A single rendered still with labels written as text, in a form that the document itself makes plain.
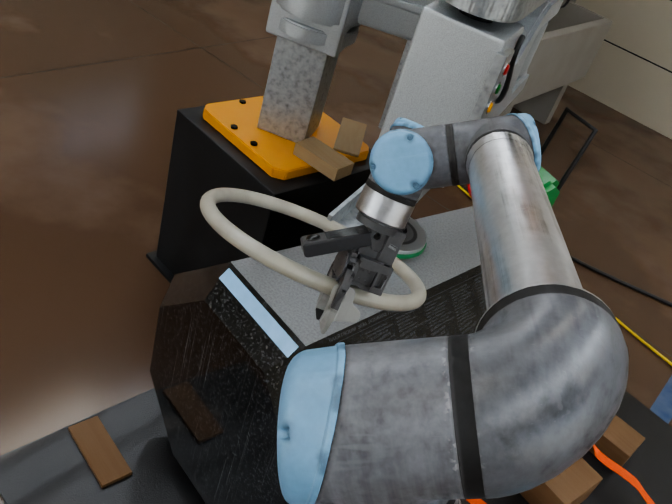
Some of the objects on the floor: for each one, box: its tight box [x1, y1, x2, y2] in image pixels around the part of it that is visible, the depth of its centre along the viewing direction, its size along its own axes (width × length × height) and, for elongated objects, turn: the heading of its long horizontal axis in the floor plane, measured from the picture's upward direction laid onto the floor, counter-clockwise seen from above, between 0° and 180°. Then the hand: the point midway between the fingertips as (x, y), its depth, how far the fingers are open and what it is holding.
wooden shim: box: [68, 416, 132, 488], centre depth 224 cm, size 25×10×2 cm, turn 21°
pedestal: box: [146, 105, 371, 284], centre depth 291 cm, size 66×66×74 cm
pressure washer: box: [538, 107, 598, 207], centre depth 352 cm, size 35×35×87 cm
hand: (318, 318), depth 121 cm, fingers closed on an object, 5 cm apart
